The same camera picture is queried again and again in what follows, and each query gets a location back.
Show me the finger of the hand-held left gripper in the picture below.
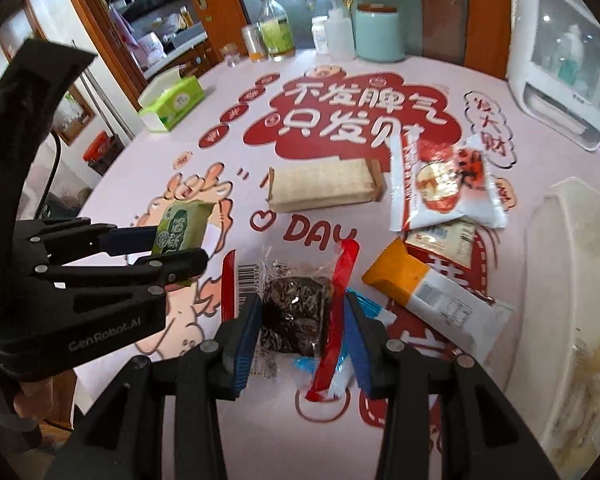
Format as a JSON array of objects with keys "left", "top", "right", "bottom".
[
  {"left": 15, "top": 216, "right": 161, "bottom": 264},
  {"left": 30, "top": 247, "right": 210, "bottom": 296}
]

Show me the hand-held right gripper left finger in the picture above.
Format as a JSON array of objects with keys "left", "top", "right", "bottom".
[{"left": 45, "top": 292, "right": 264, "bottom": 480}]

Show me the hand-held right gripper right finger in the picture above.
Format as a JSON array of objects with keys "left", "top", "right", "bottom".
[{"left": 343, "top": 292, "right": 561, "bottom": 480}]

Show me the blue snack packet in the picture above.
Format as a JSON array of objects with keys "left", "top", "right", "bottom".
[{"left": 295, "top": 287, "right": 396, "bottom": 401}]

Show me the small green snack packet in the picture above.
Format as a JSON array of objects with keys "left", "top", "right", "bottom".
[{"left": 152, "top": 200, "right": 216, "bottom": 256}]

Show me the dark snack packet red edge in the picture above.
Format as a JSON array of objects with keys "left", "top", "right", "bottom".
[{"left": 221, "top": 240, "right": 361, "bottom": 403}]

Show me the white plastic bin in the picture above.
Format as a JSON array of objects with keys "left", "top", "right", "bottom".
[{"left": 522, "top": 177, "right": 600, "bottom": 480}]

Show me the large clear bag of chips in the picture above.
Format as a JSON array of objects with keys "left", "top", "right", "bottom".
[{"left": 570, "top": 330, "right": 600, "bottom": 461}]

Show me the orange and white snack packet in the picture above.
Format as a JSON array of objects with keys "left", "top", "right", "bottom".
[{"left": 361, "top": 237, "right": 515, "bottom": 361}]

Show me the red stool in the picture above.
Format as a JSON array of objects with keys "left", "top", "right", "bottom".
[{"left": 82, "top": 131, "right": 113, "bottom": 163}]

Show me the brown label snack packet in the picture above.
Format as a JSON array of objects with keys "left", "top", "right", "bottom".
[{"left": 405, "top": 220, "right": 478, "bottom": 268}]

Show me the green tissue box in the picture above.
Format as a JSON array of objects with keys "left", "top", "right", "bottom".
[{"left": 137, "top": 66, "right": 205, "bottom": 133}]

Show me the beige wafer packet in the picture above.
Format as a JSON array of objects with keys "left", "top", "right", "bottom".
[{"left": 266, "top": 157, "right": 386, "bottom": 213}]

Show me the red and white snack packet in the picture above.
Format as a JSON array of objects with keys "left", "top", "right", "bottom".
[{"left": 389, "top": 134, "right": 510, "bottom": 233}]

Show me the green label glass bottle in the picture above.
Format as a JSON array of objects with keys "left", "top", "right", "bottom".
[{"left": 257, "top": 0, "right": 297, "bottom": 62}]

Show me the white pill bottle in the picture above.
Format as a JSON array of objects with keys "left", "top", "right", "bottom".
[{"left": 311, "top": 16, "right": 331, "bottom": 55}]

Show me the white squeeze bottle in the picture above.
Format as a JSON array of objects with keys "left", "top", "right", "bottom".
[{"left": 325, "top": 2, "right": 356, "bottom": 61}]

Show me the teal canister brown lid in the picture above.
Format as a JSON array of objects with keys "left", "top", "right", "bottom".
[{"left": 355, "top": 4, "right": 406, "bottom": 63}]

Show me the white countertop sterilizer cabinet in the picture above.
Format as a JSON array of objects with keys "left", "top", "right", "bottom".
[{"left": 506, "top": 0, "right": 600, "bottom": 152}]

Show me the black cable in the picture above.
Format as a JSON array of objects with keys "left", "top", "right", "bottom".
[{"left": 36, "top": 129, "right": 63, "bottom": 218}]

